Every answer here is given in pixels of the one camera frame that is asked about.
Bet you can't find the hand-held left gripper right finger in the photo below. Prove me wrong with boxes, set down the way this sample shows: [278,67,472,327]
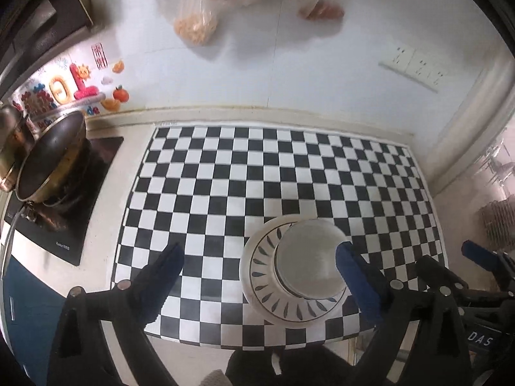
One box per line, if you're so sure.
[336,241,473,386]

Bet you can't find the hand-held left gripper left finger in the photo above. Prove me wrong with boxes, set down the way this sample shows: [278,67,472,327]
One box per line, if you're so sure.
[48,242,186,386]

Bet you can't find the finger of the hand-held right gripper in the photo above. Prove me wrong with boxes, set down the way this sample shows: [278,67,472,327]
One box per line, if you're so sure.
[461,240,515,280]
[416,255,505,307]

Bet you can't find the white patterned upturned bowl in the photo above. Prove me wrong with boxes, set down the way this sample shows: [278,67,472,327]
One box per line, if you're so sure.
[240,215,361,326]

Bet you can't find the blue leaf pattern plate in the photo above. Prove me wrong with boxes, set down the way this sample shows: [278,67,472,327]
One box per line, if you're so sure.
[249,225,349,313]

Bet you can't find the metal dish rack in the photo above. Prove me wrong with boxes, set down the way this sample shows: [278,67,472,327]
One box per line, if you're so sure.
[479,199,515,249]

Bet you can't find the black induction cooktop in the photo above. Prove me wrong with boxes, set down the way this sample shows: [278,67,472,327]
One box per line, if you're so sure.
[0,136,125,267]

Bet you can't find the black white checkered mat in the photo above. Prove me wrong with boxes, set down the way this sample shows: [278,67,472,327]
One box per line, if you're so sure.
[110,124,449,348]

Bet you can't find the person's dark clothing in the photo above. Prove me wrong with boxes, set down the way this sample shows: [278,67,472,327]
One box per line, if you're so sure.
[205,346,355,386]

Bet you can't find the blue cabinet front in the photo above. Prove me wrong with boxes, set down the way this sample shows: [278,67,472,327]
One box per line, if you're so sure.
[0,257,69,386]

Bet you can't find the brown frying pan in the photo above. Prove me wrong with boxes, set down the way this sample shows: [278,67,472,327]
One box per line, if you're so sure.
[0,110,90,258]

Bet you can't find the steel pot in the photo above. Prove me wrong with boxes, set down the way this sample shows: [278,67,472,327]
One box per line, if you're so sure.
[0,105,31,191]

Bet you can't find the plastic bag of orange snacks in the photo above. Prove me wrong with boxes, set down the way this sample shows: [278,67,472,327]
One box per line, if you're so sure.
[135,0,226,47]

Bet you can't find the dark range hood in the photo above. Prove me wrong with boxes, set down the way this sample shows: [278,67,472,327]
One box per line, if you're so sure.
[0,0,95,101]

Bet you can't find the white wall socket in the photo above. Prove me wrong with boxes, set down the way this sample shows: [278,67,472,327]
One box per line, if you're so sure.
[409,53,449,93]
[378,45,415,74]

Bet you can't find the colourful wall stickers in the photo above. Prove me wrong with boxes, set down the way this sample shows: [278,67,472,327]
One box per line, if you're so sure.
[10,42,131,125]

